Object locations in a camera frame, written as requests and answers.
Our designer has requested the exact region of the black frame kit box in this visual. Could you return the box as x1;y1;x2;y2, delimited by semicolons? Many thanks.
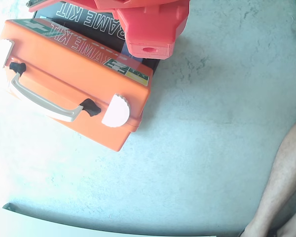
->
33;1;161;75

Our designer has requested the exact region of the white round box latch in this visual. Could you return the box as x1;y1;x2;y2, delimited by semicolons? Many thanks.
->
101;93;131;128
0;39;13;69

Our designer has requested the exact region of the bare person leg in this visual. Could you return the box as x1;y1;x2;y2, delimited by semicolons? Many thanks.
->
243;115;296;237

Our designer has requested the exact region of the white plate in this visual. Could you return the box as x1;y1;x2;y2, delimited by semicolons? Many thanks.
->
10;72;85;123

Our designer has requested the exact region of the orange first-aid box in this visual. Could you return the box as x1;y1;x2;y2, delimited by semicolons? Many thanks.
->
3;18;154;153

